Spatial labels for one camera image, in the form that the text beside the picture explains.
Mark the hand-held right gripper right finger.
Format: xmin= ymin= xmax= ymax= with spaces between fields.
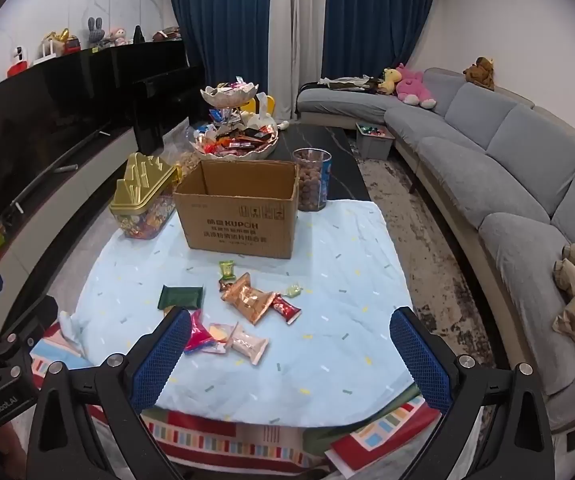
xmin=389 ymin=306 xmax=555 ymax=480

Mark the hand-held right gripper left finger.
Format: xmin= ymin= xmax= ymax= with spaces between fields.
xmin=26 ymin=306 xmax=193 ymax=480

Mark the yellow pink snack packet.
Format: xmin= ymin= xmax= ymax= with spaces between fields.
xmin=202 ymin=323 xmax=238 ymax=355

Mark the dark green snack packet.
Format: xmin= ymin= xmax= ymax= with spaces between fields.
xmin=158 ymin=285 xmax=205 ymax=311

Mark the beige snack packet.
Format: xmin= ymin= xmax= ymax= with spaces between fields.
xmin=226 ymin=322 xmax=271 ymax=365

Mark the copper snack packet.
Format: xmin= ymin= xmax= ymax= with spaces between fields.
xmin=221 ymin=272 xmax=255 ymax=311
xmin=240 ymin=290 xmax=275 ymax=325

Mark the brown cardboard box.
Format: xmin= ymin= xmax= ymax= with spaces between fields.
xmin=173 ymin=159 xmax=299 ymax=260

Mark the mottled grey rug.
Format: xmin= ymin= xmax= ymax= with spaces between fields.
xmin=347 ymin=135 xmax=498 ymax=451

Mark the light blue patterned cloth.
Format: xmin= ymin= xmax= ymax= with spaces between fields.
xmin=74 ymin=199 xmax=415 ymax=418

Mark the grey television cabinet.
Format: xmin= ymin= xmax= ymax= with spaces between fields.
xmin=0 ymin=125 xmax=188 ymax=321

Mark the red snack packet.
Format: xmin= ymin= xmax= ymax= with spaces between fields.
xmin=271 ymin=296 xmax=302 ymax=325

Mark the gold-lidded clear candy container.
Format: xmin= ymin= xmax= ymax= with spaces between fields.
xmin=108 ymin=152 xmax=183 ymax=240

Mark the black television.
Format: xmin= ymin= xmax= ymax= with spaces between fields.
xmin=0 ymin=47 xmax=138 ymax=226

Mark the grey sectional sofa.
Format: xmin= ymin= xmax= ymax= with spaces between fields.
xmin=296 ymin=67 xmax=575 ymax=431

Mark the clear bag of nuts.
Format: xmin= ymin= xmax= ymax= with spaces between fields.
xmin=160 ymin=127 xmax=203 ymax=181

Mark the clear jar of nuts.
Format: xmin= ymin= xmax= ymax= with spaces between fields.
xmin=292 ymin=148 xmax=332 ymax=212

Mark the grey storage bin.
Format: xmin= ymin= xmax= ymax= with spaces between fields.
xmin=355 ymin=122 xmax=395 ymax=162

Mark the heap of assorted snack packets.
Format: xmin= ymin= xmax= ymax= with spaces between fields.
xmin=194 ymin=122 xmax=275 ymax=157

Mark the red white toy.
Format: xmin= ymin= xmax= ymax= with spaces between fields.
xmin=7 ymin=46 xmax=30 ymax=77

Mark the black upright piano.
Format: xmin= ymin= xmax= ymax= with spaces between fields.
xmin=110 ymin=39 xmax=207 ymax=156

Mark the gold white ornament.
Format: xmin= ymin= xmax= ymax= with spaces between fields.
xmin=42 ymin=27 xmax=70 ymax=58

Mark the white plush tissue holder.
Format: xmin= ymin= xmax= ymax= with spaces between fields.
xmin=242 ymin=96 xmax=277 ymax=131

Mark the yellow chair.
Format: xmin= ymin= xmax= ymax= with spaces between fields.
xmin=241 ymin=94 xmax=275 ymax=116

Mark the white tiered snack dish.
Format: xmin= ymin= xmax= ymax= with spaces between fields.
xmin=188 ymin=76 xmax=280 ymax=162

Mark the grey bunny plush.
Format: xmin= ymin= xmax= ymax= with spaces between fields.
xmin=87 ymin=16 xmax=106 ymax=50

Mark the pink plush toy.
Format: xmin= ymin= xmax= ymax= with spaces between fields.
xmin=395 ymin=63 xmax=437 ymax=109

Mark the yellow plush toy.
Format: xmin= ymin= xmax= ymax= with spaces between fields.
xmin=378 ymin=67 xmax=402 ymax=95

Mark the patterned cloth heap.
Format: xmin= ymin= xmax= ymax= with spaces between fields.
xmin=317 ymin=74 xmax=385 ymax=93

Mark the brown plush toy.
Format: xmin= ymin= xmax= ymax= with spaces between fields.
xmin=463 ymin=57 xmax=495 ymax=91

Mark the blue curtain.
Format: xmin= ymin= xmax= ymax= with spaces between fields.
xmin=167 ymin=0 xmax=274 ymax=106
xmin=321 ymin=0 xmax=439 ymax=81

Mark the white sheer curtain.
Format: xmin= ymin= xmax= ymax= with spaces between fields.
xmin=267 ymin=0 xmax=331 ymax=121

